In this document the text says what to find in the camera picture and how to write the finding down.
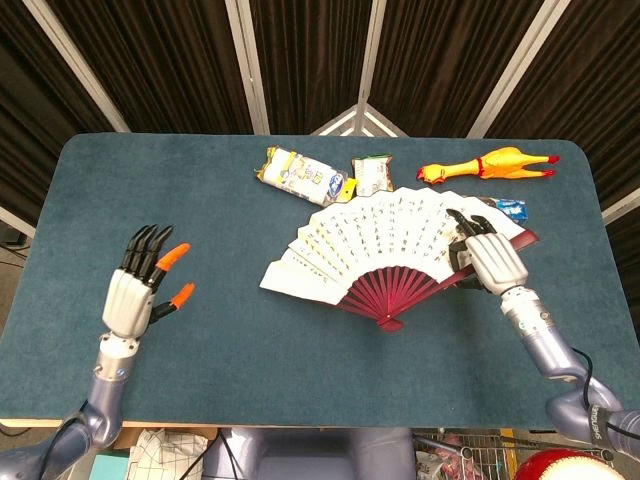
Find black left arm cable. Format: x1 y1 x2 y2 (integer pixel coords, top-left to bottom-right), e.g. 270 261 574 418
37 412 89 480

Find paper folding fan red ribs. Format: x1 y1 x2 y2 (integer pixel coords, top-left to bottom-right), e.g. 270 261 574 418
258 187 541 334

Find purple robot torso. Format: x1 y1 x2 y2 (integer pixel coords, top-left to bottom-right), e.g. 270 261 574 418
202 427 417 480

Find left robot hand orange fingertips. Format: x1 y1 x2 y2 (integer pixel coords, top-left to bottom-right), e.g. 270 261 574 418
101 224 197 340

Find black torso cable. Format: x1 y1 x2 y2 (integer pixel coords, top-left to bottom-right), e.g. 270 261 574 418
217 428 237 480

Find white metal frame post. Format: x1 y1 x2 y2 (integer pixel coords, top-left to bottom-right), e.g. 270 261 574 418
22 0 132 134
224 0 272 135
467 0 571 139
0 206 36 240
355 0 390 109
602 188 640 225

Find white checkered cloth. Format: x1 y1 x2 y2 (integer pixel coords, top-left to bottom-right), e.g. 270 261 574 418
127 428 211 480

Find wire shopping basket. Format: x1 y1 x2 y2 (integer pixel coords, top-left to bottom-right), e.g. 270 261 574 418
412 428 566 480

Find yellow rubber chicken toy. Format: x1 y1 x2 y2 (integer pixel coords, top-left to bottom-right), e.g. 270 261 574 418
415 145 561 185

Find teal box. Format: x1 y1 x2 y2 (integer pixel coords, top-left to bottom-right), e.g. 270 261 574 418
88 452 132 480

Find green white snack packet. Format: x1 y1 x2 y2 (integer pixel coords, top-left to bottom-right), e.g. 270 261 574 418
351 154 394 194

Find blue biscuit box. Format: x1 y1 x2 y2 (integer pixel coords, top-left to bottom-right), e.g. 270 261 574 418
487 197 529 221

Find dark brown curtain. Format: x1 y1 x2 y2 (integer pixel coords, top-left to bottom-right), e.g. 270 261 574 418
0 0 640 281

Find white yellow snack packet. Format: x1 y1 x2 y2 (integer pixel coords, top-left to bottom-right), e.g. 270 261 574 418
255 145 357 207

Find white triangular frame base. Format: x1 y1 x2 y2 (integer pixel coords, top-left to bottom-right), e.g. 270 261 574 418
309 103 401 138

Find red white ball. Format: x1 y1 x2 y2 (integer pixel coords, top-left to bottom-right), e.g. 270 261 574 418
514 448 619 480

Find brown cardboard box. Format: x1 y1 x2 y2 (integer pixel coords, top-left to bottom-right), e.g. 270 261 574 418
114 424 221 454

